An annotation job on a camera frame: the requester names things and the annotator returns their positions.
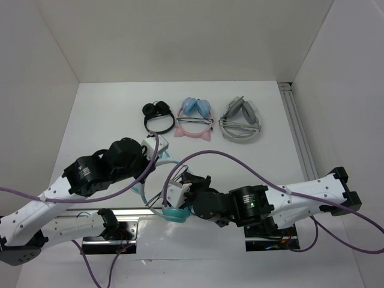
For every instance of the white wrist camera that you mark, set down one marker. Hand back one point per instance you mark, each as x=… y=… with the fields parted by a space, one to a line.
x=150 y=142
x=176 y=193

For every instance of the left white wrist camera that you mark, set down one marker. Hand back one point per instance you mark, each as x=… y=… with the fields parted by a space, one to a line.
x=150 y=142

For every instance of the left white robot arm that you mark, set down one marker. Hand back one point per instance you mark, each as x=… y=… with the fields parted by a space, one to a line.
x=36 y=226

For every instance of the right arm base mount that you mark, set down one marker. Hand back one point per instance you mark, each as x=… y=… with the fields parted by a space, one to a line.
x=266 y=237

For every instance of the grey over-ear headphones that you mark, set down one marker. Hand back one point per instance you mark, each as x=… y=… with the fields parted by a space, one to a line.
x=240 y=122

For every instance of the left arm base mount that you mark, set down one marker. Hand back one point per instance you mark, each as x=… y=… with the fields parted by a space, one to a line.
x=124 y=239

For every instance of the aluminium right side rail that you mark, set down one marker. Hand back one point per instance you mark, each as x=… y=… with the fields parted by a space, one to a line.
x=297 y=129

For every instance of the teal cat-ear headphones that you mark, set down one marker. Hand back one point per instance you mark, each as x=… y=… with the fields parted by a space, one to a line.
x=167 y=213

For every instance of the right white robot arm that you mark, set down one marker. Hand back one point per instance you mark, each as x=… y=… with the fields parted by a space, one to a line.
x=276 y=208

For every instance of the small black headphones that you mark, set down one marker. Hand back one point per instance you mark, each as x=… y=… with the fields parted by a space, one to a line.
x=158 y=109

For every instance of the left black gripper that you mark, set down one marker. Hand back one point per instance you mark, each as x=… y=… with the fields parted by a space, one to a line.
x=152 y=167

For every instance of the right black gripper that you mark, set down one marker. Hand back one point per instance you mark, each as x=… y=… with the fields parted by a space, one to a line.
x=194 y=179

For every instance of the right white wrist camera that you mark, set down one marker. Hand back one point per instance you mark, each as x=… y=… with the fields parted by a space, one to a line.
x=176 y=193

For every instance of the pink and blue cat-ear headphones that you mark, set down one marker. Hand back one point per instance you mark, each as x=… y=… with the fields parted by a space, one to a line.
x=194 y=111

